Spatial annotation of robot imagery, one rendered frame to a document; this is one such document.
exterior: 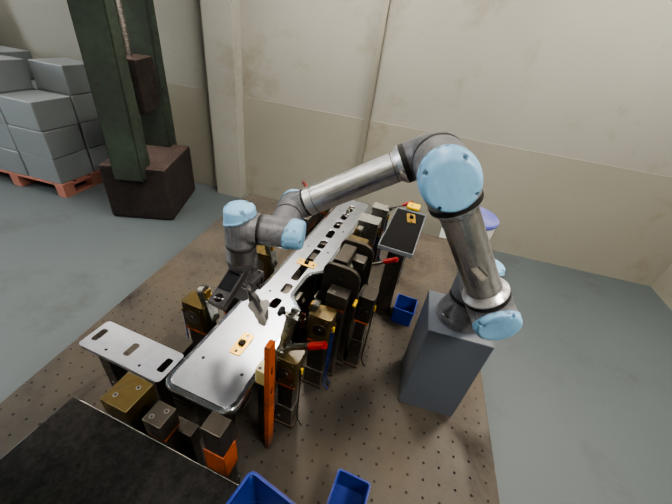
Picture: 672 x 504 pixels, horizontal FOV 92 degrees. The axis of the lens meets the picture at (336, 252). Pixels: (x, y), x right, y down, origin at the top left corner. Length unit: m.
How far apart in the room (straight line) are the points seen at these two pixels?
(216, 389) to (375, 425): 0.59
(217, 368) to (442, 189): 0.76
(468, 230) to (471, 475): 0.87
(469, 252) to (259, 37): 3.25
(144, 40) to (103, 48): 0.70
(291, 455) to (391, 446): 0.33
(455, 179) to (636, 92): 3.17
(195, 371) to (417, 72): 2.99
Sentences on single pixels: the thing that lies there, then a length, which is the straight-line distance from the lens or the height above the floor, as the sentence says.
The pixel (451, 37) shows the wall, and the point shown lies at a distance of 3.38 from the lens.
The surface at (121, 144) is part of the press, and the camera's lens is 3.44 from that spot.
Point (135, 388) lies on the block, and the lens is 0.98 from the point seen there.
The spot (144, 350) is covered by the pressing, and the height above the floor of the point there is 1.00.
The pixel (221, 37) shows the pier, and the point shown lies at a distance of 3.73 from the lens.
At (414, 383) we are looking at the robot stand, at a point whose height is 0.83.
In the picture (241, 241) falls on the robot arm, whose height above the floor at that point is 1.39.
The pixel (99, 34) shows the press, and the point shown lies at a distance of 3.28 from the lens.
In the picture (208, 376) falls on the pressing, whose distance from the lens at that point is 1.02.
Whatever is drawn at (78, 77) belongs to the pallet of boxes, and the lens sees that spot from 4.49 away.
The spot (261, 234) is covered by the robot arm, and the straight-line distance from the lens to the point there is 0.77.
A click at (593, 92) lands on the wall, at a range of 3.65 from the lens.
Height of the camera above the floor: 1.83
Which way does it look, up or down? 35 degrees down
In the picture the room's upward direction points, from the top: 9 degrees clockwise
